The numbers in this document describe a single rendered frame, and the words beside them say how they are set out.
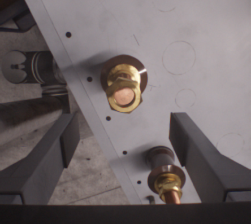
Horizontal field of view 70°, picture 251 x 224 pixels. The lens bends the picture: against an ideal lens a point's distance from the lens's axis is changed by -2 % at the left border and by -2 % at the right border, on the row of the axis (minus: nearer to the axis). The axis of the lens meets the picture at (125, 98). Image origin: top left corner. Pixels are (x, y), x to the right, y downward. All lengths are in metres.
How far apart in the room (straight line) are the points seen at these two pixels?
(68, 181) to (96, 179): 0.35
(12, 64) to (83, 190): 2.13
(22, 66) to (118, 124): 0.35
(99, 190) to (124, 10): 2.32
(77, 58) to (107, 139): 0.23
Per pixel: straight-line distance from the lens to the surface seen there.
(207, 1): 0.49
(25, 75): 0.65
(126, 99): 0.25
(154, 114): 0.49
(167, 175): 0.47
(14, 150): 2.52
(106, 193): 2.59
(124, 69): 0.35
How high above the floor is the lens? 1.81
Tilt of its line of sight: 72 degrees down
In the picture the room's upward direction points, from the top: 179 degrees clockwise
